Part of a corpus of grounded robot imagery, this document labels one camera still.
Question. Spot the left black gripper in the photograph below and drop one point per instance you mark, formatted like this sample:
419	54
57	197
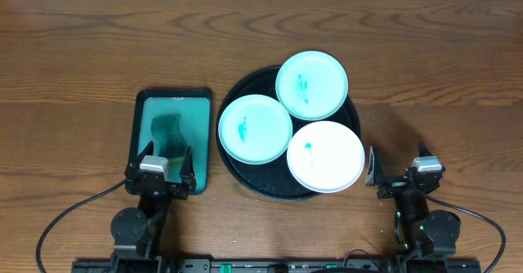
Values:
159	185

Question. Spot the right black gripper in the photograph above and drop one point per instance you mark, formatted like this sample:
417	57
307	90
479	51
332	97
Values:
403	186

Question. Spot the green yellow sponge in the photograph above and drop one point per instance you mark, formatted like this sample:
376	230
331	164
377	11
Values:
165	129

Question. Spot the mint plate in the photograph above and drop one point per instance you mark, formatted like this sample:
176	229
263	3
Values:
311	85
255	129

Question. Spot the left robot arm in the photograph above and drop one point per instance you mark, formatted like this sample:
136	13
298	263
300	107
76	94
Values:
136	231

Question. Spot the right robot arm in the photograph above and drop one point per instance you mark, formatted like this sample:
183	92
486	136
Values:
429	236

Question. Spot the green rectangular sponge tray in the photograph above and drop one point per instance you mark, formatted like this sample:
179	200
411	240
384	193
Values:
194	106

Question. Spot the black round tray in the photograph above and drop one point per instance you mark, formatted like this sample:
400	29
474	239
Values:
274	180

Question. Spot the white plate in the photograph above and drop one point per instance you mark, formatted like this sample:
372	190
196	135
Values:
325	157

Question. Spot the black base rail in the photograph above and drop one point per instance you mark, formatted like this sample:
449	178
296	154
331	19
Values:
228	266

